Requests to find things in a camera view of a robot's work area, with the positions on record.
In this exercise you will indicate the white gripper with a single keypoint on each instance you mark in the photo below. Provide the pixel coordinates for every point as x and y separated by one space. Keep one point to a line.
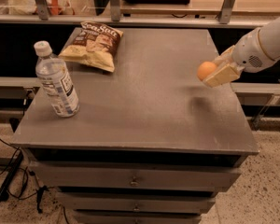
249 54

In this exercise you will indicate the orange fruit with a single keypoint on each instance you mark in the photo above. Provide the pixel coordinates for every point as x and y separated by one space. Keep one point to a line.
205 69

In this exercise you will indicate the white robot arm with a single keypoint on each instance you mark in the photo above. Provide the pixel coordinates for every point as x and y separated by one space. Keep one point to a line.
270 40

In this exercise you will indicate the brown sea salt chip bag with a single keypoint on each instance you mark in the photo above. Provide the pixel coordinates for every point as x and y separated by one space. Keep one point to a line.
96 45

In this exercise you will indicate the orange white bag on shelf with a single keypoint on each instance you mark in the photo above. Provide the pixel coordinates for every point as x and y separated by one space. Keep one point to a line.
28 7

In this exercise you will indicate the grey drawer cabinet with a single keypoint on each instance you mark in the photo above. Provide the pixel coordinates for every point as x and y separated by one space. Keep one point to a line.
152 112

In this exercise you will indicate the clear plastic water bottle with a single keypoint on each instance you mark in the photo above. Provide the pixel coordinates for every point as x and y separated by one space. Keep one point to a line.
55 80

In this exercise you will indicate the top grey drawer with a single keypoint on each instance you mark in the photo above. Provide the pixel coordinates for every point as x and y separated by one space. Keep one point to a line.
210 179

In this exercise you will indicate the grey drawer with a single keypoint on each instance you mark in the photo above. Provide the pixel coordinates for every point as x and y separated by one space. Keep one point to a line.
135 203
97 217
210 179

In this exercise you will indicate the middle grey drawer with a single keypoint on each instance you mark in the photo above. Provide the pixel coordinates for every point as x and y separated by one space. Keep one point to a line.
135 203

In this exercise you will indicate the bottom grey drawer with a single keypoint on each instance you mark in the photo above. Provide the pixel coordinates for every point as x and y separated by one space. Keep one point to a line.
97 217

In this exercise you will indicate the metal shelf rail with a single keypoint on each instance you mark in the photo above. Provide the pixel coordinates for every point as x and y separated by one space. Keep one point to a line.
197 13

